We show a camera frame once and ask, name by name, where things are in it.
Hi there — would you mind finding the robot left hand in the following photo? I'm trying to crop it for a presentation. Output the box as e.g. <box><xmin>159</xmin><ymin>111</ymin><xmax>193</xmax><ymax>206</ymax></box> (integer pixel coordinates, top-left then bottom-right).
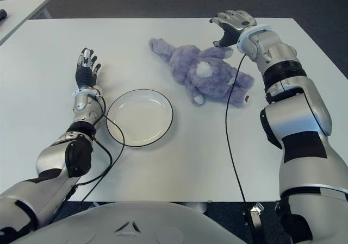
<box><xmin>74</xmin><ymin>47</ymin><xmax>102</xmax><ymax>90</ymax></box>

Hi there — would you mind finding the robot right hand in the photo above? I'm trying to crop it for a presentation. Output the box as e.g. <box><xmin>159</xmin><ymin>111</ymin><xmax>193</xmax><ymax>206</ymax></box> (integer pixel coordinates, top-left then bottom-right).
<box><xmin>209</xmin><ymin>9</ymin><xmax>257</xmax><ymax>48</ymax></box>

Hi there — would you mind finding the purple plush bunny doll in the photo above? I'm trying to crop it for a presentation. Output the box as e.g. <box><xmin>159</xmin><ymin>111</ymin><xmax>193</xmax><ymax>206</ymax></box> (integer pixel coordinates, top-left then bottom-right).
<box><xmin>148</xmin><ymin>37</ymin><xmax>255</xmax><ymax>109</ymax></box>

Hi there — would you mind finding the white plate black rim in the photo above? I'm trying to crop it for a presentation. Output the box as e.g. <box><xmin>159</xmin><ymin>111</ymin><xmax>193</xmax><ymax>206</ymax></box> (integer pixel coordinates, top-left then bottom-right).
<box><xmin>105</xmin><ymin>89</ymin><xmax>174</xmax><ymax>148</ymax></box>

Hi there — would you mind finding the white side table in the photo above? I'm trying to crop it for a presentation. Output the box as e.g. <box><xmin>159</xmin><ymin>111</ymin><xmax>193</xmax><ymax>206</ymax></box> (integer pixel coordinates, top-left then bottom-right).
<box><xmin>0</xmin><ymin>0</ymin><xmax>52</xmax><ymax>46</ymax></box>

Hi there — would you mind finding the grey robot torso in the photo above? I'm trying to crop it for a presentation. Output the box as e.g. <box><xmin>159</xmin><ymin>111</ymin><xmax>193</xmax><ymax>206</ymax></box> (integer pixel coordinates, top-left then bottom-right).
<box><xmin>15</xmin><ymin>200</ymin><xmax>241</xmax><ymax>244</ymax></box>

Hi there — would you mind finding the metal table clamp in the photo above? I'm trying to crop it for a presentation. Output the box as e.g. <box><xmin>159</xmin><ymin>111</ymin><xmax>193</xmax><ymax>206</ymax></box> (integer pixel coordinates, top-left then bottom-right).
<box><xmin>243</xmin><ymin>202</ymin><xmax>265</xmax><ymax>244</ymax></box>

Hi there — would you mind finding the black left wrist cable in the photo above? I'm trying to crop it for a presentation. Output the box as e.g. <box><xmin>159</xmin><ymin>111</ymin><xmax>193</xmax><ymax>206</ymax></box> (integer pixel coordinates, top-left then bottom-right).
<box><xmin>80</xmin><ymin>95</ymin><xmax>126</xmax><ymax>203</ymax></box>

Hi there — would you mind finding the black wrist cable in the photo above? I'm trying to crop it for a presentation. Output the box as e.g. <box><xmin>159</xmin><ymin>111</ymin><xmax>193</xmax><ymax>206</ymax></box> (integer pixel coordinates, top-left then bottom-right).
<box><xmin>224</xmin><ymin>52</ymin><xmax>257</xmax><ymax>244</ymax></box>
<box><xmin>80</xmin><ymin>95</ymin><xmax>126</xmax><ymax>203</ymax></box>

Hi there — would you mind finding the black left elbow cable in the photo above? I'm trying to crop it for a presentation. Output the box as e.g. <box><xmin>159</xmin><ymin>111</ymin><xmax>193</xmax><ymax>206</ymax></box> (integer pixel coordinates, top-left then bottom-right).
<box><xmin>77</xmin><ymin>139</ymin><xmax>113</xmax><ymax>186</ymax></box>

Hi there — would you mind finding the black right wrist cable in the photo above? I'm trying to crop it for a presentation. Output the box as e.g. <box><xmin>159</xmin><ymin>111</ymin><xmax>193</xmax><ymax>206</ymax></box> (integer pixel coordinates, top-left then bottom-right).
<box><xmin>224</xmin><ymin>52</ymin><xmax>257</xmax><ymax>244</ymax></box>

